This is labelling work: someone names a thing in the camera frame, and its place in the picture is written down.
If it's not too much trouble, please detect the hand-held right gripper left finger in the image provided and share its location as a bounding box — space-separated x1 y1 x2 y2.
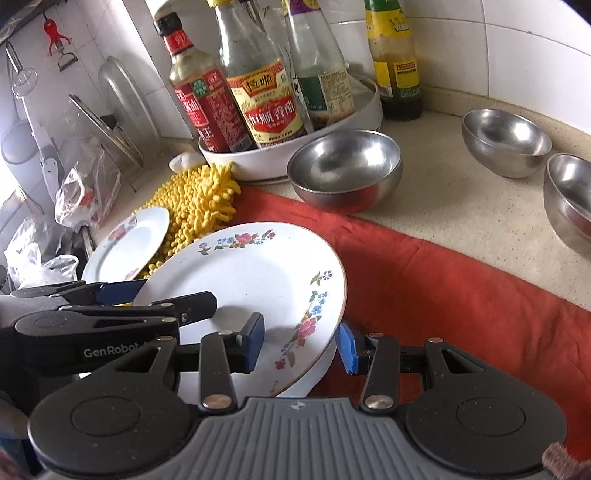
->
99 313 266 411

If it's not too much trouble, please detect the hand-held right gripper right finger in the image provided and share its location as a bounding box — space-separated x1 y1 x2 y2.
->
336 322 486 412

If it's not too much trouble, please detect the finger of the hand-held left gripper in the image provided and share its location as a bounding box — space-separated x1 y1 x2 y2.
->
69 291 219 329
11 280 145 307

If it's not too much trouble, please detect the large colourful floral plate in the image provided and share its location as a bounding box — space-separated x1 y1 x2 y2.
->
131 222 348 398

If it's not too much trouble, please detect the pink floral plate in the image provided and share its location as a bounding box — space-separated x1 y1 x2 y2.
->
81 207 171 283

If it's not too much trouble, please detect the stainless steel bowl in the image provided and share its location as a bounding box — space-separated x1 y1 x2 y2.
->
286 129 403 216
461 109 553 179
543 153 591 259

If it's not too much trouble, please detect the person's right forearm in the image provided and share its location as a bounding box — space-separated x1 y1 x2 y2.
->
541 442 591 480

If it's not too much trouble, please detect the clear plastic bag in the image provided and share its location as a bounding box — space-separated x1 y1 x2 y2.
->
4 217 79 289
54 148 122 229

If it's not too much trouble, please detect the yellow chenille cloth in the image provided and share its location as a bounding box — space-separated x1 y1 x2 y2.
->
133 161 242 280

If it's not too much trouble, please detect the red cloth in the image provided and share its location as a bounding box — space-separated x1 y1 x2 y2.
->
238 185 591 462

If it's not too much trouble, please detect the white plastic spatula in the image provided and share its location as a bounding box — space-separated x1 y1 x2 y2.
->
39 124 63 204

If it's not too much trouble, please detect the small white object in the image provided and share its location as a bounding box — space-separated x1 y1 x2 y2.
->
168 151 206 172

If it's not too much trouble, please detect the round glass pot lid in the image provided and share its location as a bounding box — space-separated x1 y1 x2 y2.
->
69 95 145 169
98 56 160 153

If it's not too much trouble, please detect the white round tray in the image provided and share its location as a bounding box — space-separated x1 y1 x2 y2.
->
198 74 384 182

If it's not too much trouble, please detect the red label soy sauce bottle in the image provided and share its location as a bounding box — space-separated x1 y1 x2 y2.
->
154 11 252 154

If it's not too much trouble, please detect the yellow cap vinegar bottle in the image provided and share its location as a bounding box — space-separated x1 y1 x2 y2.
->
206 0 308 149

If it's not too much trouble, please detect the metal hanging utensil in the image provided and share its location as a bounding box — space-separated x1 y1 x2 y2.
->
4 44 38 97

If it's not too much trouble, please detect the purple label clear bottle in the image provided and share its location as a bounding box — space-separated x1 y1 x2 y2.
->
283 0 356 132

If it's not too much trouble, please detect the yellow label dark bottle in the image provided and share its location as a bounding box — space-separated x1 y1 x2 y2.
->
364 0 423 121

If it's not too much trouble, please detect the red peeler on wall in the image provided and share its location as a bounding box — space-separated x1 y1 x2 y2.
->
44 18 73 56

